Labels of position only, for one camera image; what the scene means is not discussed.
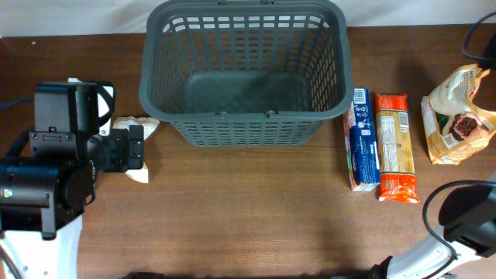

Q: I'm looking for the orange cracker packet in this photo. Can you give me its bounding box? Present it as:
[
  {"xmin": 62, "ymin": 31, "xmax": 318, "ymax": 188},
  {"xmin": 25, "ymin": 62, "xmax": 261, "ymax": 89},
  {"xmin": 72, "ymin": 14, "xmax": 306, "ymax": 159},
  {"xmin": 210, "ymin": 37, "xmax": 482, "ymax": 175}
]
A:
[{"xmin": 375, "ymin": 94, "xmax": 419, "ymax": 204}]

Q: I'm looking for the grey plastic basket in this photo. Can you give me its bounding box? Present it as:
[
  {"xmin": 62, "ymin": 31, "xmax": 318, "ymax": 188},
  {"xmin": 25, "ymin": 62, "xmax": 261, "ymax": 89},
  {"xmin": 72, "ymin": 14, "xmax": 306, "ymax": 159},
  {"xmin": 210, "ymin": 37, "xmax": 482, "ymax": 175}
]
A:
[{"xmin": 139, "ymin": 0, "xmax": 354, "ymax": 146}]

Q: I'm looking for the tan snack bag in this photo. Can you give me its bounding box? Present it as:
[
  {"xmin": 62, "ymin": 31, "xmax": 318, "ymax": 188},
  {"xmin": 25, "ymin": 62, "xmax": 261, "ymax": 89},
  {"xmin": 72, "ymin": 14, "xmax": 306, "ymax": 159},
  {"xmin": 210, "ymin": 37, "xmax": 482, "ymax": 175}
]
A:
[{"xmin": 421, "ymin": 64, "xmax": 495, "ymax": 165}]

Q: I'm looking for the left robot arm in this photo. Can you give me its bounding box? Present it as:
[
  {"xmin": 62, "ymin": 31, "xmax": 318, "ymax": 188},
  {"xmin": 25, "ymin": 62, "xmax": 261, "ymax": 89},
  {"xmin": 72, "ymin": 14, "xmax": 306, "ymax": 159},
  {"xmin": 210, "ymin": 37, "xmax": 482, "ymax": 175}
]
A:
[{"xmin": 1, "ymin": 81, "xmax": 144, "ymax": 278}]

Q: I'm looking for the beige crumpled packet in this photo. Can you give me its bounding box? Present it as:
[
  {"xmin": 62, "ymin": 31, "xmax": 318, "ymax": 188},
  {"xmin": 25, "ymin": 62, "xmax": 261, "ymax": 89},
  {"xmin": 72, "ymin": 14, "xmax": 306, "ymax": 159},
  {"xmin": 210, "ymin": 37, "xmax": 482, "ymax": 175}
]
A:
[{"xmin": 112, "ymin": 115, "xmax": 160, "ymax": 184}]

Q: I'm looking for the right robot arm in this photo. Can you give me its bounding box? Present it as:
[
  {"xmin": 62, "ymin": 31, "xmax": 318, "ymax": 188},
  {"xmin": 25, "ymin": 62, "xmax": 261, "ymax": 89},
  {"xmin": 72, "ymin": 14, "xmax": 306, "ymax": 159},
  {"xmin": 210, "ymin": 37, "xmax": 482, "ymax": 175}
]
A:
[{"xmin": 367, "ymin": 180, "xmax": 495, "ymax": 279}]

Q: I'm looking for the blue biscuit box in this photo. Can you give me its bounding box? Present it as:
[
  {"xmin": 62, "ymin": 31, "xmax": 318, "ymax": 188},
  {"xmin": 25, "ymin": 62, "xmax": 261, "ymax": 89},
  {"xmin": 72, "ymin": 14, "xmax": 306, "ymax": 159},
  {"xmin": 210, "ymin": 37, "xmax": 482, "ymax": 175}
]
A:
[{"xmin": 343, "ymin": 88, "xmax": 381, "ymax": 191}]

